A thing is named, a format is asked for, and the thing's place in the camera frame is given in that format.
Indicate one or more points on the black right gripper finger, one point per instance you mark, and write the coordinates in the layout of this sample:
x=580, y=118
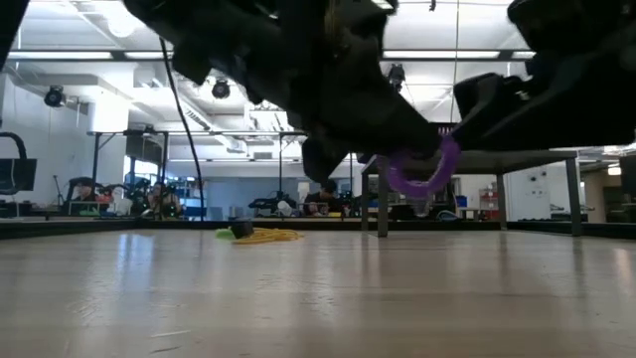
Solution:
x=546, y=124

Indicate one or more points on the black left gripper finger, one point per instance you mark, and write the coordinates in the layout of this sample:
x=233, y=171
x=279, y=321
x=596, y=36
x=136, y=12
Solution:
x=397, y=134
x=323, y=159

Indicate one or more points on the black plastic slotted basket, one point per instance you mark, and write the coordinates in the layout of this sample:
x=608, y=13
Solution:
x=445, y=129

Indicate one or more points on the purple spiral wrist coil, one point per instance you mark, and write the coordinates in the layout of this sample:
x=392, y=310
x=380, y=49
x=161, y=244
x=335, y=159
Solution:
x=422, y=188

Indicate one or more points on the yellow spiral wrist coil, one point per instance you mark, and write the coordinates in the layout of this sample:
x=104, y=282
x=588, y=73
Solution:
x=268, y=235

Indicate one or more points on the green spiral wrist coil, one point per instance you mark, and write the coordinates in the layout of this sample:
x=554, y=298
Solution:
x=224, y=233

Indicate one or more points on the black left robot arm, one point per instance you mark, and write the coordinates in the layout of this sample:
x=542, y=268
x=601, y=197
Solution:
x=223, y=35

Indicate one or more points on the black background robot arm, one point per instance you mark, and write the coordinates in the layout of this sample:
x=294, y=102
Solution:
x=270, y=203

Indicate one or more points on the grey desk shelf riser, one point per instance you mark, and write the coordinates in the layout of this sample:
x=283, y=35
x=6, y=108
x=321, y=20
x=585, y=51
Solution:
x=522, y=161

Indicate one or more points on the person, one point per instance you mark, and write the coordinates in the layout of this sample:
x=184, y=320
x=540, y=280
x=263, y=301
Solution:
x=325, y=196
x=164, y=199
x=84, y=191

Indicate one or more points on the blue storage bin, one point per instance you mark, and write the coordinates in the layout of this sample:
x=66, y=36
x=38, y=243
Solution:
x=461, y=200

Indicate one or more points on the grey blue rounded object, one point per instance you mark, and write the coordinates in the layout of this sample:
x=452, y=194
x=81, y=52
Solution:
x=447, y=215

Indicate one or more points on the red white shelf unit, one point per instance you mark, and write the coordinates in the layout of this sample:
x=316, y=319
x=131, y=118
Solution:
x=489, y=201

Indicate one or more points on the black background monitor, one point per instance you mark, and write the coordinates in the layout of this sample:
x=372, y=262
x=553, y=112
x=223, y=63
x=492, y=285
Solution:
x=20, y=174

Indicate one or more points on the black metal background frame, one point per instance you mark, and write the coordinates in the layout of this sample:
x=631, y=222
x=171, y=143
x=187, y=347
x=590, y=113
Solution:
x=293, y=134
x=97, y=149

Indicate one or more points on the black ceiling camera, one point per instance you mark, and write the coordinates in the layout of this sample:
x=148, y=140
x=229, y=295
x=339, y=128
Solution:
x=221, y=88
x=396, y=74
x=53, y=97

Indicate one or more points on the black table edge rail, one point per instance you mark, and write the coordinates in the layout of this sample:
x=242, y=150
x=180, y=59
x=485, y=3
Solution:
x=447, y=226

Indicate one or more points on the black overhead frame beam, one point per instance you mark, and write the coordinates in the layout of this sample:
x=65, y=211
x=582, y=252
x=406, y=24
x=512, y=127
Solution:
x=59, y=54

